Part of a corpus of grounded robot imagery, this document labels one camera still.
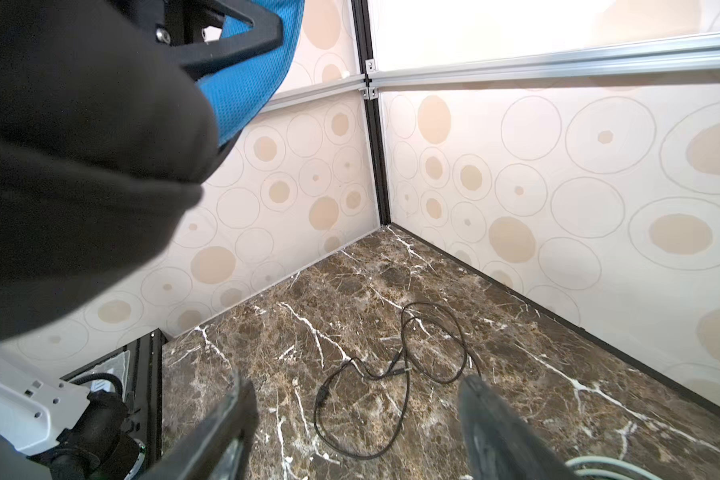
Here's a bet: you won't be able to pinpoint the aluminium left side rail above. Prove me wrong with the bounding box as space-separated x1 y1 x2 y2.
260 74 366 114

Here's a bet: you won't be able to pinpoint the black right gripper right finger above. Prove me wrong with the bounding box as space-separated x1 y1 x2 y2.
458 375 576 480

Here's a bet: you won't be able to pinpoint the black headphones blue accents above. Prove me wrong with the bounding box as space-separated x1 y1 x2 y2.
0 1 305 342

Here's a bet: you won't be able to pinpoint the aluminium frame rail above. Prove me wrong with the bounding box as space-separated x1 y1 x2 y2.
370 32 720 89

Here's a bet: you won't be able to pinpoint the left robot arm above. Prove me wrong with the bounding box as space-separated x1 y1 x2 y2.
0 1 285 479

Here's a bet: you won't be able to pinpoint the mint green headphones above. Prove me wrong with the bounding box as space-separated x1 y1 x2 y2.
565 456 661 480

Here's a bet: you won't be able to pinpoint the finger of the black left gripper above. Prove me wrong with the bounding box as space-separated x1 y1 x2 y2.
155 1 284 80

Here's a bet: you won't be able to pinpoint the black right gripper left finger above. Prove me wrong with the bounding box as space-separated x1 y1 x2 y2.
141 374 258 480

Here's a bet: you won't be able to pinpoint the black frame corner post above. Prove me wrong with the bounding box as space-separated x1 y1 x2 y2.
350 0 392 227

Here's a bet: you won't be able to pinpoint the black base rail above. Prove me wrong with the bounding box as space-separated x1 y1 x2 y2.
63 326 166 471

